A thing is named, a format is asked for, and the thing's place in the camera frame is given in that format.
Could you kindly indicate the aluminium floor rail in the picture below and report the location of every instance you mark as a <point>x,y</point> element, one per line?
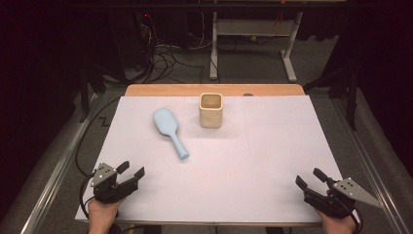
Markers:
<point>373,169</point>
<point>55,169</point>

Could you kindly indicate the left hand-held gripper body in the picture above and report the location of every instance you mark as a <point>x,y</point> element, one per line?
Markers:
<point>107,188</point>

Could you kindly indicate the black computer case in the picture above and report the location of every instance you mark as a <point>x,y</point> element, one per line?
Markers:
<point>130,39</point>

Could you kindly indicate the wooden table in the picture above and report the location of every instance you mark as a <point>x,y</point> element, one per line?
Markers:
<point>181,90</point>

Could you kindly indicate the person's left hand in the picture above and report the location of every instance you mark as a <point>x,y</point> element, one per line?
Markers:
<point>102,214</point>

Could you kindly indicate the black tripod stand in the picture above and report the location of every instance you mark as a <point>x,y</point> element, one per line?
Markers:
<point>347,84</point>
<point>89,87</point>

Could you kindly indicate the white table sheet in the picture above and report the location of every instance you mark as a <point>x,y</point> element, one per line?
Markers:
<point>243,169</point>

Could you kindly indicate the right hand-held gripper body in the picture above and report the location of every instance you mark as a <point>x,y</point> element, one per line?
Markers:
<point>344,195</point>

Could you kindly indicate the white metal desk frame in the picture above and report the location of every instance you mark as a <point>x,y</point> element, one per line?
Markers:
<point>253,27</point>

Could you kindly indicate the light blue hairbrush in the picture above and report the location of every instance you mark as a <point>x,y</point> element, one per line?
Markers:
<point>167,125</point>

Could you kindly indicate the beige square cup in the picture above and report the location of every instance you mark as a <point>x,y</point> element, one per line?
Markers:
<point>211,115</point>

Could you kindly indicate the person's right hand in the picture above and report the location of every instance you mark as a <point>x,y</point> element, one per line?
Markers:
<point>339,226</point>

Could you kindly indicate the yellow-green ball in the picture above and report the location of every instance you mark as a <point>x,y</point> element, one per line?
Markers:
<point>253,38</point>

